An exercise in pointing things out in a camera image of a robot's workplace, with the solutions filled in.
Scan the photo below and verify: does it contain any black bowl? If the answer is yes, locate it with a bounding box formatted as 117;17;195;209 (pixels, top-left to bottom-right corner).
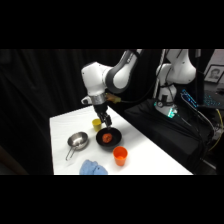
95;126;123;149

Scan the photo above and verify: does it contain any framed portrait picture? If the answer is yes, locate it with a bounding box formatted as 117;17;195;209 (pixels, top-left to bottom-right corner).
203;64;224;84

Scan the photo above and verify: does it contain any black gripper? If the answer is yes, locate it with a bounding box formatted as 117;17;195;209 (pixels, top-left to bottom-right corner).
92;102;113;130

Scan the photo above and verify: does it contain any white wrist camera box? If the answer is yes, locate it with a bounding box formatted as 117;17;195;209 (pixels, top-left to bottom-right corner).
80;96;93;105

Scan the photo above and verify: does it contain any small green status light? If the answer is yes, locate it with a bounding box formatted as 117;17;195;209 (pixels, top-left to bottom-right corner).
166;107;177;119

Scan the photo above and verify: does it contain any blue-lit keyboard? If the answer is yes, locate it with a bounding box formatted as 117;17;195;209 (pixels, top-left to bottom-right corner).
180;88;224;110

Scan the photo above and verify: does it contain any yellow cable connector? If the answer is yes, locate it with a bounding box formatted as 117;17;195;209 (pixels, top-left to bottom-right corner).
106;93;122;104

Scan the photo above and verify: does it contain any black curtain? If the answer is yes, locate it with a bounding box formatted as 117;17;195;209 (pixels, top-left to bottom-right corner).
0;49;161;176

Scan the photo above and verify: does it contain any orange plastic cup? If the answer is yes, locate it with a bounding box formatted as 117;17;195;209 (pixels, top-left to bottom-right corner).
112;146;129;167

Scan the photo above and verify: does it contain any black cloth-covered robot stand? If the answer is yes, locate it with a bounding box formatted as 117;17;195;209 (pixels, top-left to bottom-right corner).
124;98;216;171

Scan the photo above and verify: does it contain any blue cloth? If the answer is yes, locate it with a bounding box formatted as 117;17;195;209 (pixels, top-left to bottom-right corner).
79;159;109;176

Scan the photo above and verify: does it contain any small yellow cup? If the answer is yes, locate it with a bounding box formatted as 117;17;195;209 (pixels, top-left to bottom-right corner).
92;118;103;133

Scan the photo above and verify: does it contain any yellow cable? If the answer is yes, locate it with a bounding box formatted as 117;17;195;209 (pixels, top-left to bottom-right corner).
209;108;224;152

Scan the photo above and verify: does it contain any steel saucepan with handle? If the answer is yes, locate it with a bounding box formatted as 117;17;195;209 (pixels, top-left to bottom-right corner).
65;131;90;162

